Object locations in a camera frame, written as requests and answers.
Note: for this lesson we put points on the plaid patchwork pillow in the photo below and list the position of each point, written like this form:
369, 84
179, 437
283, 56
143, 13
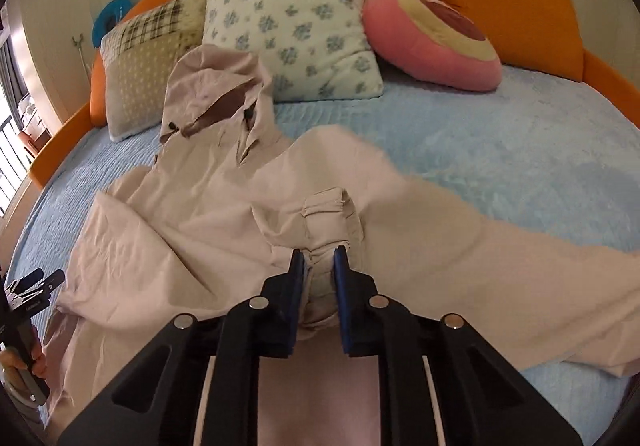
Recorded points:
140, 75

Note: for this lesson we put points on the person's left hand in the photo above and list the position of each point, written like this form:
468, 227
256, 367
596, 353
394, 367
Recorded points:
36, 351

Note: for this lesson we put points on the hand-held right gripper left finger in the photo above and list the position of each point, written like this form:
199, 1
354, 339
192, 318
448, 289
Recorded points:
295, 288

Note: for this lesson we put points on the light blue bedspread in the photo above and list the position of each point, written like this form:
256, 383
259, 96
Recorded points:
500, 150

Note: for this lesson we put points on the beige hooded jacket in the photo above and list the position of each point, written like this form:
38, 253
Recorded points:
200, 226

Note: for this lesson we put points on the white floral pillow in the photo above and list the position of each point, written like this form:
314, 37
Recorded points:
290, 15

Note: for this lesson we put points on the orange padded bed frame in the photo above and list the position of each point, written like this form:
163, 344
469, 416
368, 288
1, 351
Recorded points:
500, 0

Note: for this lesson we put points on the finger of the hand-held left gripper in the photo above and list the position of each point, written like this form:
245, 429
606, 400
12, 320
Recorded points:
50, 278

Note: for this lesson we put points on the pink round cushion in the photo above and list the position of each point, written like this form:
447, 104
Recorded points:
400, 40

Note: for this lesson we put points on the blue plush toy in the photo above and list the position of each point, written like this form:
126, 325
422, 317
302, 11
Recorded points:
107, 15

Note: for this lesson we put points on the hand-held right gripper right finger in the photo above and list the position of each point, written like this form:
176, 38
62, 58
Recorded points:
341, 298

